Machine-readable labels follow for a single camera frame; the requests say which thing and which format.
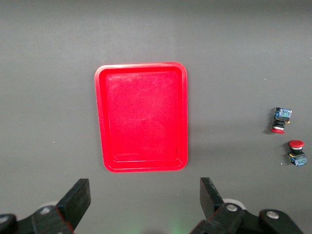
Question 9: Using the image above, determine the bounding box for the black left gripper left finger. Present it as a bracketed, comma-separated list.
[0, 178, 91, 234]

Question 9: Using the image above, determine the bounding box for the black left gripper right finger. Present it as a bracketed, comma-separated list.
[190, 177, 305, 234]

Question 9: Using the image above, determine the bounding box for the red push button switch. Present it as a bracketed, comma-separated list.
[270, 107, 293, 135]
[287, 140, 308, 168]

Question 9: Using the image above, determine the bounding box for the red plastic tray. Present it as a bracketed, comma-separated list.
[94, 61, 189, 173]

